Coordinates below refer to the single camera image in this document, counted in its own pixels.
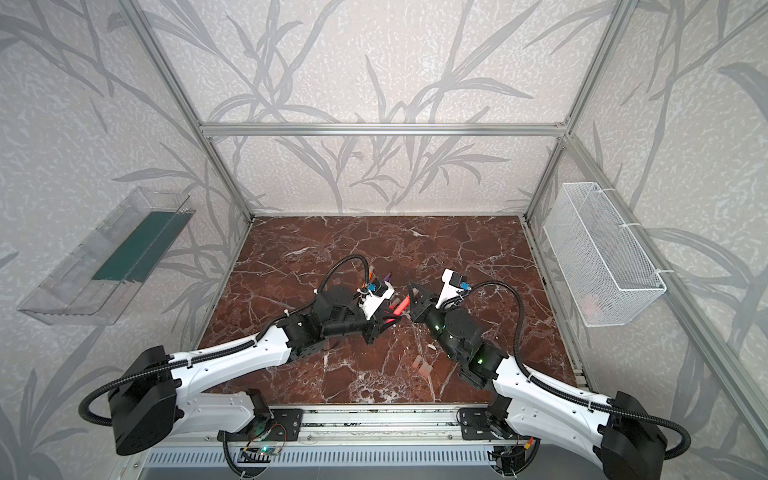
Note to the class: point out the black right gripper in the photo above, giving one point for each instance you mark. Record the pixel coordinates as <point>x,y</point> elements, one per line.
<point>422,309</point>

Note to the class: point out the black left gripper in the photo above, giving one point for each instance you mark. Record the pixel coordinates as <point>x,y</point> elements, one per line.
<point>372,327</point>

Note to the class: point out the pink marker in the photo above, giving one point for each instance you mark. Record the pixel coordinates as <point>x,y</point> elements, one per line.
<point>397,311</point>

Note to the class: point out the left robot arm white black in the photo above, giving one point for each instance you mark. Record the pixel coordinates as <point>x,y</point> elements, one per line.
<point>162,395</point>

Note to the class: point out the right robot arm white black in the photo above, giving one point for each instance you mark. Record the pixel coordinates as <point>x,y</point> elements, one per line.
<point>615,433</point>

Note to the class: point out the green circuit board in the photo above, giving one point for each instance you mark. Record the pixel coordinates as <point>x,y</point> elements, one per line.
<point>260,454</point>

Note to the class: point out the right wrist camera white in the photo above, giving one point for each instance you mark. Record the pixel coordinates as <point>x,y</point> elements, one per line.
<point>454,290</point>

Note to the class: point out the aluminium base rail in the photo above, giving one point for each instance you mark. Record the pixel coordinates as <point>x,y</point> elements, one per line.
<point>407,435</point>

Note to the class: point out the white wire mesh basket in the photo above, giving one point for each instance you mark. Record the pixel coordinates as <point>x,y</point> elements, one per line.
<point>609,275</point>

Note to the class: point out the aluminium frame horizontal bar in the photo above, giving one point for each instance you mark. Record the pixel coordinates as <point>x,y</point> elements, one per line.
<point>383,129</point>

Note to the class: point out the clear plastic wall bin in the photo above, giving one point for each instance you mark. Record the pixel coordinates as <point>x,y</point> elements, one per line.
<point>97,281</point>

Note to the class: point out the aluminium frame corner post left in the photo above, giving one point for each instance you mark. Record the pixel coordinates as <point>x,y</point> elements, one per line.
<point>138,23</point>

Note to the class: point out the aluminium frame corner post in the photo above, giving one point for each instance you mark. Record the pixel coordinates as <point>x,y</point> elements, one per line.
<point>617,24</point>
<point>138,23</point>

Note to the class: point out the aluminium frame corner post right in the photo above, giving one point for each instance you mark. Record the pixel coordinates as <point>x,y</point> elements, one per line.
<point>617,24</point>

